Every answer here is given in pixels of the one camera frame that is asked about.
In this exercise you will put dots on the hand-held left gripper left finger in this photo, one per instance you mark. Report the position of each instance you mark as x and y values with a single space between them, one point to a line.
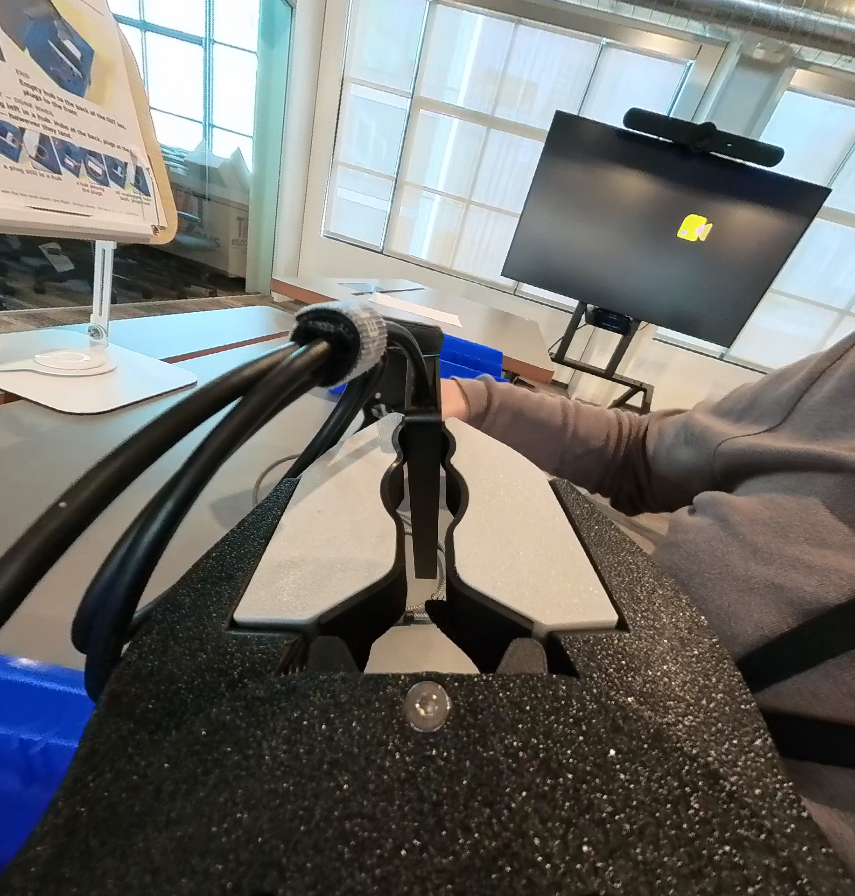
329 546

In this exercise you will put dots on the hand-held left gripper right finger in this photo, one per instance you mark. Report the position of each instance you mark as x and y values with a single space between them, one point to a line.
525 539

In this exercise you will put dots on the person's right hand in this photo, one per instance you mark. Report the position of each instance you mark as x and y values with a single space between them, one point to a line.
457 400

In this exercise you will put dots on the white paper sheet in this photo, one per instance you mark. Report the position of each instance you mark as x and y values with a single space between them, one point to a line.
427 313

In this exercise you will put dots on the blue plastic bin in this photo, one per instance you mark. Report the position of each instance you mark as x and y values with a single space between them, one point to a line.
490 374
473 350
21 770

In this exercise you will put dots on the background conference table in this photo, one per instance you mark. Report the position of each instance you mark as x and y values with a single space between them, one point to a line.
497 329

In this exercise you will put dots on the black monitor stand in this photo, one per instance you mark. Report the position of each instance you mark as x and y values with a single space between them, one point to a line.
602 378

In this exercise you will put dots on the small black device box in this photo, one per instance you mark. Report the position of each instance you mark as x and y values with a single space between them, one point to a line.
609 320

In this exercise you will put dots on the large grid window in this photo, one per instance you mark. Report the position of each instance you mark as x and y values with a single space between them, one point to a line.
434 140

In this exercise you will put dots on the large black monitor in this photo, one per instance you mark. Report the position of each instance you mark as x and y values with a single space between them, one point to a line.
651 231

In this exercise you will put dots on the person's upper body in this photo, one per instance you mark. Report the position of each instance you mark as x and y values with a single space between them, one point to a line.
784 490

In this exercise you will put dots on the black webcam bar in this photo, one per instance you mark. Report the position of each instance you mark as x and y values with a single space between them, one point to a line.
700 136

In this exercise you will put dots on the instruction board on stand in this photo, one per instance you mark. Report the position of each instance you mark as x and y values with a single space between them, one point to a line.
63 126

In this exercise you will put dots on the silver ceiling duct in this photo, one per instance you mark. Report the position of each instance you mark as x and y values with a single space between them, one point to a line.
749 17

